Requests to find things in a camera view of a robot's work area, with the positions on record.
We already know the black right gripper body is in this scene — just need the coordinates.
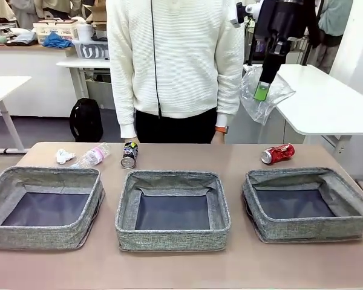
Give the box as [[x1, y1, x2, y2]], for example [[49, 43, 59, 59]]
[[253, 0, 310, 40]]

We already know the clear plastic container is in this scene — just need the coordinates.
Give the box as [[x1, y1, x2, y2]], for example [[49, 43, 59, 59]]
[[238, 65, 296, 126]]

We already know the dark printed drink can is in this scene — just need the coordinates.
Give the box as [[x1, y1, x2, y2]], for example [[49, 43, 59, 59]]
[[120, 141, 139, 169]]

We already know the clear bottle with pink label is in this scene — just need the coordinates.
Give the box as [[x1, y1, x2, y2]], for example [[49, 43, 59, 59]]
[[68, 141, 112, 170]]

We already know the person's left forearm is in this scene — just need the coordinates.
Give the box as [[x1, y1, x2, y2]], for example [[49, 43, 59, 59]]
[[214, 60, 243, 127]]

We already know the person's right forearm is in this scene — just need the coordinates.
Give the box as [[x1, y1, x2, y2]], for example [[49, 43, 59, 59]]
[[110, 69, 139, 140]]

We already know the black stand pole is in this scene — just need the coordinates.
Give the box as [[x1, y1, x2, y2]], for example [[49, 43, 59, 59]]
[[247, 18, 260, 66]]

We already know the bystander in pale green sweater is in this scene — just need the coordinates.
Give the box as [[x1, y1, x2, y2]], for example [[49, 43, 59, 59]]
[[308, 0, 355, 75]]

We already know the large white rounded desk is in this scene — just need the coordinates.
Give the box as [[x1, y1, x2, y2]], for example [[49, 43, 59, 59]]
[[243, 63, 363, 182]]

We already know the crushed red drink can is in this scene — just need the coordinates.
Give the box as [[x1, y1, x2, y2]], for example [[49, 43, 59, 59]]
[[260, 143, 296, 166]]

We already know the person in white sweater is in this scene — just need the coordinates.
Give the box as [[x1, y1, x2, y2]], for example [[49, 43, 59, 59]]
[[105, 0, 246, 144]]

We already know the grey fabric basket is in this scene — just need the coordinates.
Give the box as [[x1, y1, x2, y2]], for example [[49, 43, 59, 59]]
[[241, 166, 363, 244], [0, 165, 105, 251], [114, 169, 232, 252]]

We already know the cardboard box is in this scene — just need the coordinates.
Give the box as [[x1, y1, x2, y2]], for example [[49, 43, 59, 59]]
[[90, 0, 108, 24]]

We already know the clear plastic storage box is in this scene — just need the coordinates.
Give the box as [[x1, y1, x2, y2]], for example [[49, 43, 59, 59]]
[[72, 39, 110, 60]]

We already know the white plastic tub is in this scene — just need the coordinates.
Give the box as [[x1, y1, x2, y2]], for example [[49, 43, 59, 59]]
[[76, 23, 94, 42]]

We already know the black backpack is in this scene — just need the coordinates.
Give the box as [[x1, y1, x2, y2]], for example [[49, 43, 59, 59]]
[[69, 97, 104, 143]]

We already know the blue cloth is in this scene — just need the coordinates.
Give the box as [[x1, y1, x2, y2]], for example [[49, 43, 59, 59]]
[[42, 31, 75, 49]]

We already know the cream plastic crate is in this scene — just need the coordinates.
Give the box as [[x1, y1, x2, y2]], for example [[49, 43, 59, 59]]
[[33, 18, 81, 45]]

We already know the crumpled white paper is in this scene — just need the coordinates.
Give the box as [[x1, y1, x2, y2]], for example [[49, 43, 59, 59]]
[[56, 147, 76, 165]]

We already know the white counter with wooden top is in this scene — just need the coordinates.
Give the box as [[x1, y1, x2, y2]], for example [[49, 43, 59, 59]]
[[0, 44, 76, 118]]

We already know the bystander in grey clothes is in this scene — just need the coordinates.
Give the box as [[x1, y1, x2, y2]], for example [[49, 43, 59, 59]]
[[10, 0, 48, 30]]

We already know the pile of folded cloths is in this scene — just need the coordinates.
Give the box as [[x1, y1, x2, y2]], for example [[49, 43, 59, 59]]
[[0, 27, 39, 48]]

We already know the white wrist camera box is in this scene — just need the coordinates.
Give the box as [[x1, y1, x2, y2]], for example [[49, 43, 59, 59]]
[[229, 2, 266, 29]]

